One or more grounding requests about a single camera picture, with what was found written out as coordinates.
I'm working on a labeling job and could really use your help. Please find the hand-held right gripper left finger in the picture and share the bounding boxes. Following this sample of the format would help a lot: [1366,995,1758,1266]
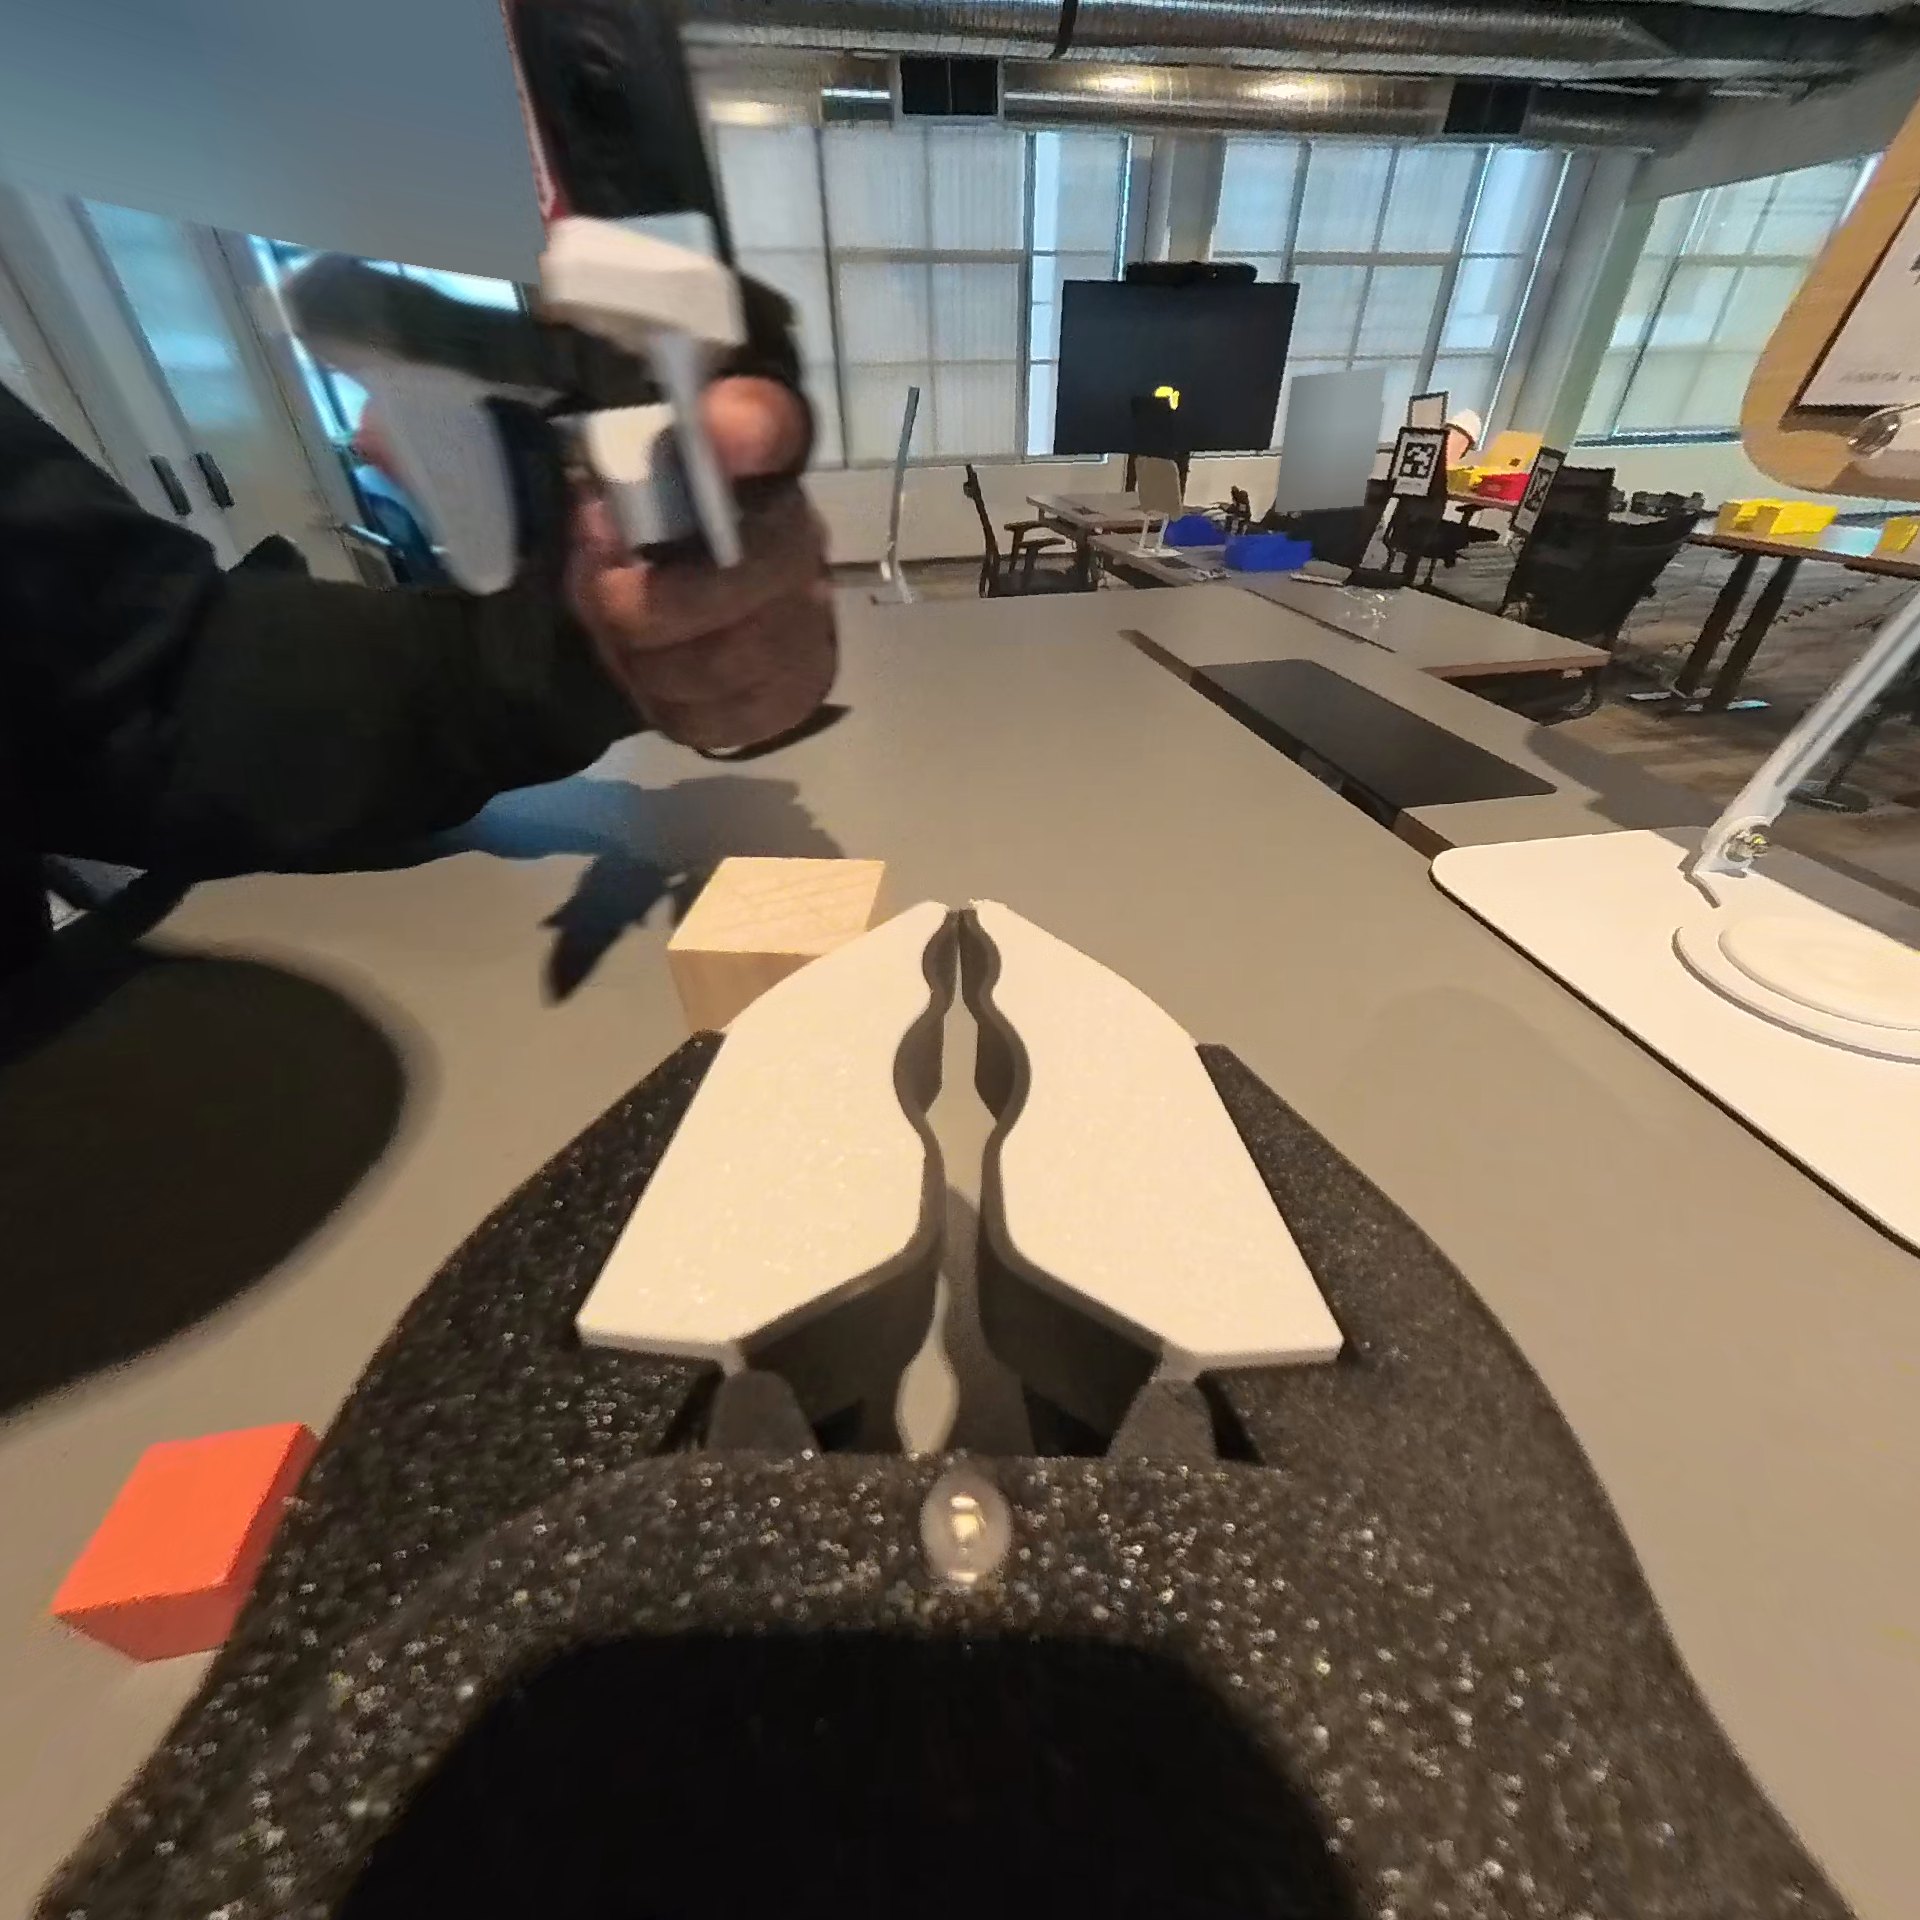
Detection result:
[574,900,962,1374]

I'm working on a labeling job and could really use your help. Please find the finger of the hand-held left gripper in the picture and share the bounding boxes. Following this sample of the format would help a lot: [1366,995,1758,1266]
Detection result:
[574,402,703,554]
[540,210,750,571]

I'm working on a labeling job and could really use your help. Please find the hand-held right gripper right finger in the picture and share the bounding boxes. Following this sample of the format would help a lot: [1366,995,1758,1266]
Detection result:
[959,897,1347,1382]

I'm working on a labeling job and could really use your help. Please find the large wooden cube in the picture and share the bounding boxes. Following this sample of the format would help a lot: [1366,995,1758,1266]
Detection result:
[663,858,890,1037]

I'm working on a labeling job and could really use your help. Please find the red cube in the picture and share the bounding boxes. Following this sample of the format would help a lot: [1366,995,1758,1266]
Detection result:
[53,1421,319,1663]

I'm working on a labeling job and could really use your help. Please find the person's left hand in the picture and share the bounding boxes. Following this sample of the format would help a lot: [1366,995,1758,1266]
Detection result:
[564,374,842,751]

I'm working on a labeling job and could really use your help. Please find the grey floor pole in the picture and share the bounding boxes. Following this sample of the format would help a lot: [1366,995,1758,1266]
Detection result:
[883,387,927,606]

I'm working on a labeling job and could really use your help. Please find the black office chair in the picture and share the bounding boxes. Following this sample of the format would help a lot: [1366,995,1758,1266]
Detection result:
[1500,468,1700,650]
[959,463,1099,597]

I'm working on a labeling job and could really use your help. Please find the black table panel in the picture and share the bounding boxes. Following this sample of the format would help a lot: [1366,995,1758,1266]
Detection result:
[1191,657,1558,819]

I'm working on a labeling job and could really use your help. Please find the white document stand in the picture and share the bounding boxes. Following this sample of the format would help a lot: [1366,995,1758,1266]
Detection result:
[1430,599,1920,1254]

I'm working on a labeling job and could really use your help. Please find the black wall screen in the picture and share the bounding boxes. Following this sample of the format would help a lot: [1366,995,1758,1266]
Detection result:
[1053,276,1303,458]

